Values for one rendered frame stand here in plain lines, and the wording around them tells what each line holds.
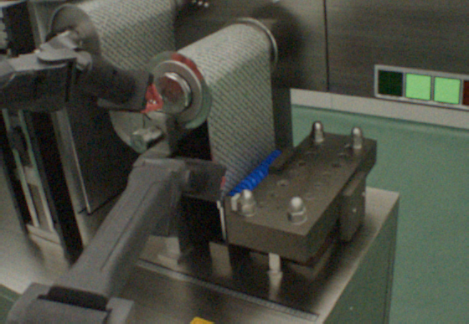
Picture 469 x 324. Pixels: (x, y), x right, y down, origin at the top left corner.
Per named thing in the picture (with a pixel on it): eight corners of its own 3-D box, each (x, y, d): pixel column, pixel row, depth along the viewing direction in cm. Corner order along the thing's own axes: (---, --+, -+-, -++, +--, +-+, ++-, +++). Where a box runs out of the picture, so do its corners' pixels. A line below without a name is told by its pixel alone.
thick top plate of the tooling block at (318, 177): (228, 242, 106) (225, 215, 103) (313, 151, 136) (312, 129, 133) (306, 263, 98) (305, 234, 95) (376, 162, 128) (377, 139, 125)
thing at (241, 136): (218, 208, 109) (207, 120, 100) (273, 155, 126) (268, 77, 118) (219, 208, 108) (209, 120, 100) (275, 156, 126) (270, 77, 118)
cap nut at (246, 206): (234, 213, 103) (231, 192, 101) (244, 203, 106) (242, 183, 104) (251, 218, 101) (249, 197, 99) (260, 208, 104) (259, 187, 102)
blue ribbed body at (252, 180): (224, 208, 109) (223, 192, 108) (275, 159, 126) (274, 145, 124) (240, 211, 108) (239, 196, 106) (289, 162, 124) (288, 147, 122)
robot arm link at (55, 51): (40, 115, 80) (44, 61, 76) (7, 85, 86) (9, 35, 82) (106, 101, 88) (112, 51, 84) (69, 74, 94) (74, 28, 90)
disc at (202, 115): (146, 119, 108) (141, 46, 100) (148, 118, 108) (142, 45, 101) (211, 136, 101) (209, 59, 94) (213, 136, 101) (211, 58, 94)
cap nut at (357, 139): (346, 146, 123) (346, 128, 121) (352, 140, 126) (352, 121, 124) (362, 149, 122) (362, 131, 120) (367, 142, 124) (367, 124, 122)
